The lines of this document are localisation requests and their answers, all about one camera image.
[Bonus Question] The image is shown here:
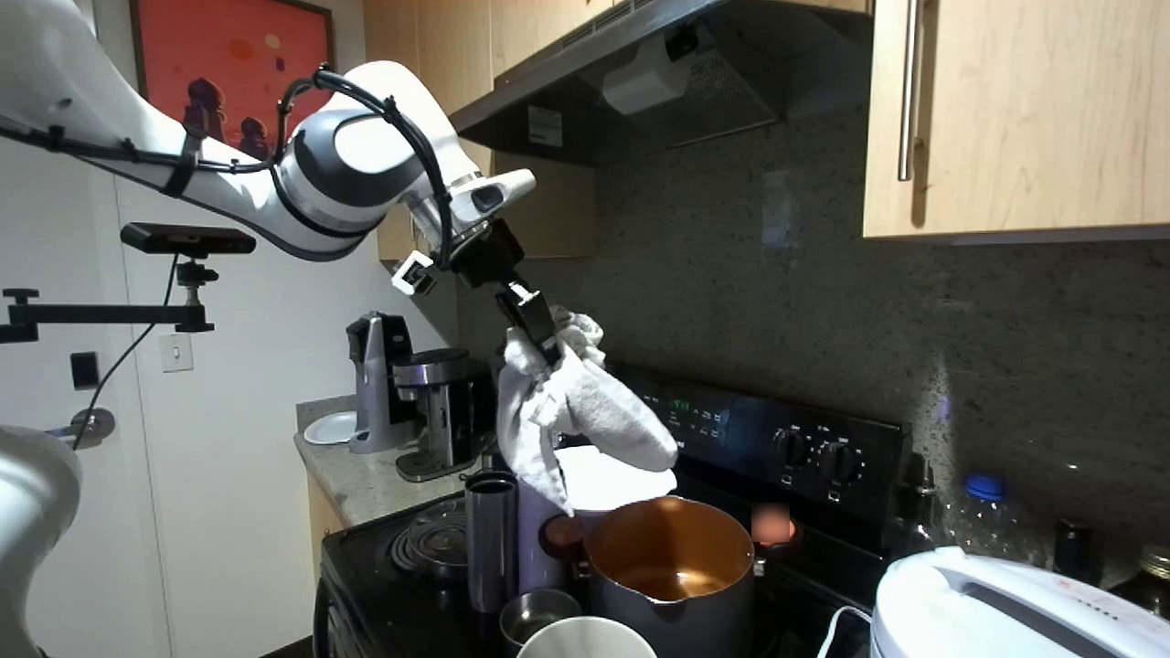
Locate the range hood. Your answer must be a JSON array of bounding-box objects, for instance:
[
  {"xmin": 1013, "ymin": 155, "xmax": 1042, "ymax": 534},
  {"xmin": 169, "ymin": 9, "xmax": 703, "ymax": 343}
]
[{"xmin": 453, "ymin": 0, "xmax": 873, "ymax": 164}]

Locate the black camera on mount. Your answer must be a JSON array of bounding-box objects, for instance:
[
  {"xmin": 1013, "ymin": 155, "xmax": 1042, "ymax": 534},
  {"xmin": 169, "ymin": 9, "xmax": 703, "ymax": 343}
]
[{"xmin": 0, "ymin": 225, "xmax": 256, "ymax": 343}]

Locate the steel tumbler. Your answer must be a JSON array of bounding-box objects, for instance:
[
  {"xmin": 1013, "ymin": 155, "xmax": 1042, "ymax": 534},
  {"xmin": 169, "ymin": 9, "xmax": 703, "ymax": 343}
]
[{"xmin": 466, "ymin": 473, "xmax": 514, "ymax": 615}]

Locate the white cloth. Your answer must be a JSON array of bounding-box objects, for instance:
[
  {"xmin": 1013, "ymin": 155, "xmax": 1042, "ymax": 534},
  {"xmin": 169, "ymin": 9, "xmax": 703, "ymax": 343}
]
[{"xmin": 496, "ymin": 312, "xmax": 678, "ymax": 511}]

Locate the red framed painting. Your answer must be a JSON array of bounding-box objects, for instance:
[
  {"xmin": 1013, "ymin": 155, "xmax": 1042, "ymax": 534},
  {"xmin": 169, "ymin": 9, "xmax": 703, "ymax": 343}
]
[{"xmin": 133, "ymin": 0, "xmax": 333, "ymax": 159}]

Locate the coffee maker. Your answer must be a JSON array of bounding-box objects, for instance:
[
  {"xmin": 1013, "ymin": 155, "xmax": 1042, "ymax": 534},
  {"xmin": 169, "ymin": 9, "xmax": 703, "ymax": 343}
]
[{"xmin": 346, "ymin": 312, "xmax": 489, "ymax": 482}]

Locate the black stove control panel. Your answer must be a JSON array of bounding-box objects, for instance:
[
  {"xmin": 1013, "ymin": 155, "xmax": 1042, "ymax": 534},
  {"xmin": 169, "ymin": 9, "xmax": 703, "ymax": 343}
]
[{"xmin": 618, "ymin": 365, "xmax": 908, "ymax": 549}]

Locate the plastic water bottle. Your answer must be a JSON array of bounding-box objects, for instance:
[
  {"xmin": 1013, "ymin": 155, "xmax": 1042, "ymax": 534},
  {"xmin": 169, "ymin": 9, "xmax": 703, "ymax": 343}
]
[{"xmin": 943, "ymin": 473, "xmax": 1037, "ymax": 565}]

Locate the wooden upper cabinet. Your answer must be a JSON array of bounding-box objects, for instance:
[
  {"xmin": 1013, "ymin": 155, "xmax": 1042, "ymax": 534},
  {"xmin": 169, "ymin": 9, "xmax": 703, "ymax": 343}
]
[{"xmin": 863, "ymin": 0, "xmax": 1170, "ymax": 243}]

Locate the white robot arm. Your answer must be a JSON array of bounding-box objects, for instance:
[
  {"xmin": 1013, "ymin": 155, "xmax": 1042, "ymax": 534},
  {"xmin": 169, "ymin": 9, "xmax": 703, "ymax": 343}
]
[{"xmin": 0, "ymin": 0, "xmax": 559, "ymax": 363}]

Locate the copper interior pot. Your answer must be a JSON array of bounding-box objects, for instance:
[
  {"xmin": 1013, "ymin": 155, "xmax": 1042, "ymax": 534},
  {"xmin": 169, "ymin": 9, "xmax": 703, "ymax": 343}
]
[{"xmin": 537, "ymin": 498, "xmax": 758, "ymax": 658}]

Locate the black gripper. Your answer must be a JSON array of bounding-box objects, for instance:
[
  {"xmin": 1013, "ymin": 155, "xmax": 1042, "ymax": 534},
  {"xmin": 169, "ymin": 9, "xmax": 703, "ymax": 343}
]
[{"xmin": 448, "ymin": 221, "xmax": 564, "ymax": 365}]

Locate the small white bowl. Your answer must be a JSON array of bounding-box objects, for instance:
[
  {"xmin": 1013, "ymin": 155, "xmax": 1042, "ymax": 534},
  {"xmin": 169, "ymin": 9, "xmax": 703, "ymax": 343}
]
[{"xmin": 514, "ymin": 615, "xmax": 657, "ymax": 658}]

